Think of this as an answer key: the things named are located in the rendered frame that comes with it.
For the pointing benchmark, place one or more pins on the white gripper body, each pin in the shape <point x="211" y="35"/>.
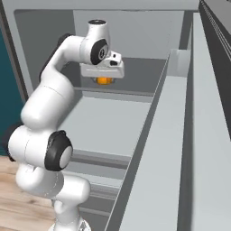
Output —
<point x="102" y="71"/>

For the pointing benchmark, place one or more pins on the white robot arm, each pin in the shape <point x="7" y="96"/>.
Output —
<point x="48" y="99"/>

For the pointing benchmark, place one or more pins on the orange fruit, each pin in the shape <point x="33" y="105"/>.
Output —
<point x="103" y="80"/>

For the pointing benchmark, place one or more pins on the grey fridge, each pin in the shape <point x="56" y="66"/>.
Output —
<point x="120" y="45"/>

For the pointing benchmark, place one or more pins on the grey fridge door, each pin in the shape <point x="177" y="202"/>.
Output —
<point x="186" y="135"/>

